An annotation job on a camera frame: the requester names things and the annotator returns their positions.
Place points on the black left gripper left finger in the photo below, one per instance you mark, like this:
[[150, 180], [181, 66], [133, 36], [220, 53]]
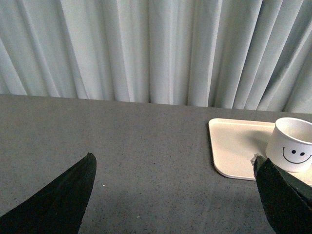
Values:
[[59, 207]]

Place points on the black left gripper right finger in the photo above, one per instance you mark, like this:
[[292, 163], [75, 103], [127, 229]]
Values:
[[286, 200]]

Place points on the white smiley mug black handle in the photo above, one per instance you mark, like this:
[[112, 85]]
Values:
[[290, 145]]

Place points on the pale grey curtain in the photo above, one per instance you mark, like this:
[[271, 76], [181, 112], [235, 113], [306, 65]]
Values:
[[240, 54]]

